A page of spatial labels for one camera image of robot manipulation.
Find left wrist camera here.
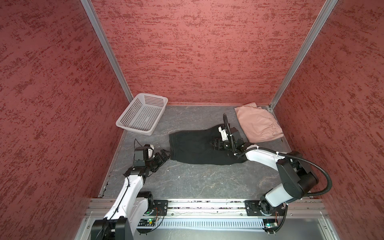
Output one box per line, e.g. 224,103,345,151
134,144,154,167

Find right circuit board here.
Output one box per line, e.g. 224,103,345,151
263,219,279,232

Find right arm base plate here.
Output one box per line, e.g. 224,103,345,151
244,200,286,217

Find white plastic laundry basket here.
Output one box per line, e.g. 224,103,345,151
116,93,168,136

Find circuit board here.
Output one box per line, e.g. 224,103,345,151
138,219,157,228
263,219,279,232

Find white slotted cable duct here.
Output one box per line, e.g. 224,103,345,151
138,219,263,230

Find aluminium corner post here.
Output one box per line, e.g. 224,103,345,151
81,0,134,102
269,0,338,113

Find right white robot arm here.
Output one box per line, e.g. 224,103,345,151
212,125,319,216

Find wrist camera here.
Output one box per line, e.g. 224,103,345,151
134,144,154,167
219,126,229,142

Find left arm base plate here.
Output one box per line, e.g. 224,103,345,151
144,200,169,217

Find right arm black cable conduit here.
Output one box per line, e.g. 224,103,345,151
222,113,333,233

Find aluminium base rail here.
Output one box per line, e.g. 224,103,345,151
86,197,328,218

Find black shorts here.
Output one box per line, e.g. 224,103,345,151
169,125,247,166

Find left aluminium corner post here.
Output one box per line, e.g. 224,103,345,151
81,0,134,102

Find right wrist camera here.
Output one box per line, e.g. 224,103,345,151
219,126,229,142

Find right aluminium corner post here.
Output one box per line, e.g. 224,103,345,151
269,0,338,113

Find pink shorts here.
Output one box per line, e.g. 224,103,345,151
235,103,284,143

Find left circuit board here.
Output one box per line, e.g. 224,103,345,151
138,219,157,228

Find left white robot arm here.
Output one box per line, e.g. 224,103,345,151
90,145,171,240

